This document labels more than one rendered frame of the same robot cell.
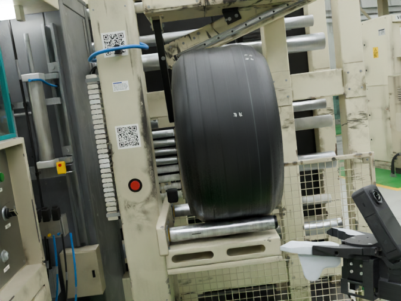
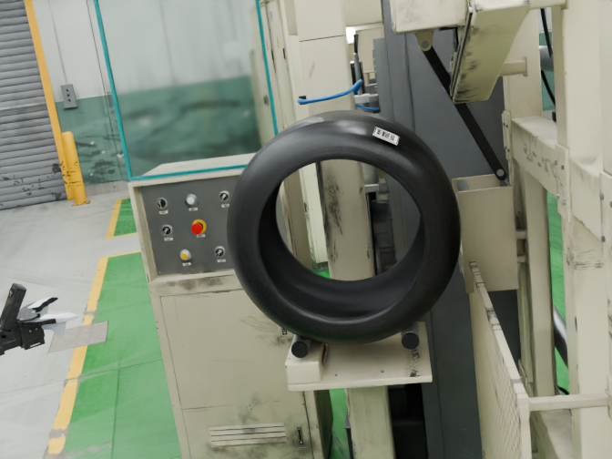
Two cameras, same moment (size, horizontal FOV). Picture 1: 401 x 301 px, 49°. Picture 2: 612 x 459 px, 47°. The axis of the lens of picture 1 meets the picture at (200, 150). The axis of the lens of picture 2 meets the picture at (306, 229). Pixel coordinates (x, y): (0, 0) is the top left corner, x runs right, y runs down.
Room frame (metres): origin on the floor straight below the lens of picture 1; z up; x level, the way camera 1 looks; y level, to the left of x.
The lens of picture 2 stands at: (1.64, -1.86, 1.63)
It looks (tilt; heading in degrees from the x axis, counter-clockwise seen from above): 14 degrees down; 98
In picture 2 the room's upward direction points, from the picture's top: 8 degrees counter-clockwise
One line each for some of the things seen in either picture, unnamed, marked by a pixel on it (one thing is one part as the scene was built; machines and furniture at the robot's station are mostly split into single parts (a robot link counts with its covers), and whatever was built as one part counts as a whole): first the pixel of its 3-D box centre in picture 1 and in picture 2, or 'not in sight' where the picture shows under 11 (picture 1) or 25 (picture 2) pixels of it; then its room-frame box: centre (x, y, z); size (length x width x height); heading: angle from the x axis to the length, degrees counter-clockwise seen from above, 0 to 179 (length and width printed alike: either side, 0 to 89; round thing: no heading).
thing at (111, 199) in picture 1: (105, 147); not in sight; (1.44, 0.31, 1.19); 0.05 x 0.04 x 0.48; 0
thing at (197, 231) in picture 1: (221, 228); (307, 323); (1.35, -0.04, 0.90); 0.35 x 0.05 x 0.05; 90
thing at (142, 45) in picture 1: (119, 50); (330, 94); (1.47, 0.22, 1.50); 0.19 x 0.19 x 0.06; 0
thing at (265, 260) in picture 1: (221, 244); (362, 353); (1.49, -0.03, 0.80); 0.37 x 0.36 x 0.02; 0
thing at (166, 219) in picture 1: (167, 222); not in sight; (1.49, 0.15, 0.90); 0.40 x 0.03 x 0.10; 0
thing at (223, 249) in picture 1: (222, 248); (310, 344); (1.35, -0.03, 0.84); 0.36 x 0.09 x 0.06; 90
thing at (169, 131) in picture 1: (158, 163); (484, 231); (1.87, 0.19, 1.05); 0.20 x 0.15 x 0.30; 90
